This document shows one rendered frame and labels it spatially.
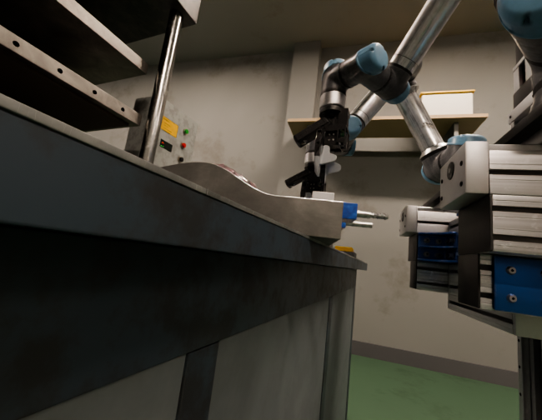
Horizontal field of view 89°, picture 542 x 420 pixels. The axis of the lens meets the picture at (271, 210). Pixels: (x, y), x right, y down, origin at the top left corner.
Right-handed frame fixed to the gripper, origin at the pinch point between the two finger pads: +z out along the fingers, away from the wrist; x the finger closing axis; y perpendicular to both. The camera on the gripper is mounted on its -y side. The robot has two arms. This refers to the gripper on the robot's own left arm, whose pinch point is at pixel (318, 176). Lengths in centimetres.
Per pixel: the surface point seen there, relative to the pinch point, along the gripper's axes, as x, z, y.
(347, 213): -28.4, 15.9, 12.9
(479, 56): 223, -199, 94
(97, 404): -61, 35, 4
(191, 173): -41.6, 13.2, -9.2
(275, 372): -29, 42, 4
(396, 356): 213, 95, 28
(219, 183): -40.2, 14.4, -4.6
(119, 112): -8, -24, -79
